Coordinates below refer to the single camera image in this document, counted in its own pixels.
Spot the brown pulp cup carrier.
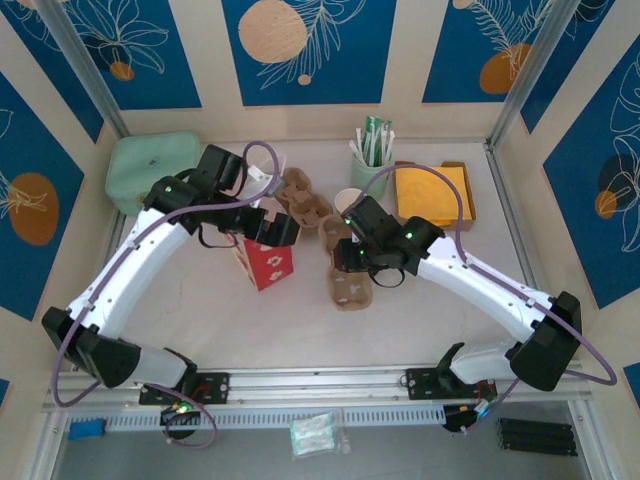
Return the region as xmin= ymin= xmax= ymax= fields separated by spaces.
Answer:
xmin=277 ymin=167 xmax=335 ymax=240
xmin=318 ymin=214 xmax=376 ymax=315

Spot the red white paper bag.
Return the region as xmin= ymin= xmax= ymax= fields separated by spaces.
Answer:
xmin=228 ymin=232 xmax=297 ymax=292

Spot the white paper cup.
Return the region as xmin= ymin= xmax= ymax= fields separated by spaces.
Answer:
xmin=333 ymin=187 xmax=362 ymax=216

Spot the yellow napkin stack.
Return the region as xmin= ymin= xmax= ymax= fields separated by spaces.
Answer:
xmin=395 ymin=164 xmax=474 ymax=227

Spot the mint green straw holder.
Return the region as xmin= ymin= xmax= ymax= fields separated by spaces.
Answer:
xmin=349 ymin=149 xmax=391 ymax=202

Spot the brown cardboard tray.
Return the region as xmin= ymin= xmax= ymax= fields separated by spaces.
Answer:
xmin=392 ymin=159 xmax=477 ymax=233

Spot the black mounting plate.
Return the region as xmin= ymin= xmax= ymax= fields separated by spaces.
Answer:
xmin=405 ymin=367 xmax=497 ymax=401
xmin=138 ymin=372 xmax=232 ymax=407

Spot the small LED circuit board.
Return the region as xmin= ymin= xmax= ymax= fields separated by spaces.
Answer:
xmin=159 ymin=399 xmax=202 ymax=427
xmin=467 ymin=397 xmax=497 ymax=421

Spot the clear plastic packet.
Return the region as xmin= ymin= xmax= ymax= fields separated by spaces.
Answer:
xmin=288 ymin=410 xmax=352 ymax=459

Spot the black ribbed block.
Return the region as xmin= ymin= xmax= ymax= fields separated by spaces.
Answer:
xmin=496 ymin=417 xmax=580 ymax=459

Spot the small blue block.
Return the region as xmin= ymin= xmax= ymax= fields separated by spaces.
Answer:
xmin=68 ymin=418 xmax=107 ymax=442

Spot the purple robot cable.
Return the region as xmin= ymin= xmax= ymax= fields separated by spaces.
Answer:
xmin=52 ymin=140 xmax=284 ymax=450
xmin=355 ymin=164 xmax=617 ymax=437

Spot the thin black cable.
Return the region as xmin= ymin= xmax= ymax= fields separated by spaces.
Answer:
xmin=197 ymin=223 xmax=236 ymax=251
xmin=368 ymin=267 xmax=404 ymax=290

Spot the aluminium side rail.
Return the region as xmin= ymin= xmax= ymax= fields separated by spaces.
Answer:
xmin=483 ymin=141 xmax=539 ymax=296

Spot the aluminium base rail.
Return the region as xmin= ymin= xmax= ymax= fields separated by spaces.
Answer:
xmin=42 ymin=363 xmax=591 ymax=412

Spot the aluminium frame post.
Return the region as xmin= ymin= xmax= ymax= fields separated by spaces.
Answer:
xmin=487 ymin=0 xmax=587 ymax=147
xmin=35 ymin=0 xmax=132 ymax=142

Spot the grey slotted cable duct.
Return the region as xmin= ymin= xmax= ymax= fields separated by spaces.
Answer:
xmin=67 ymin=405 xmax=447 ymax=432

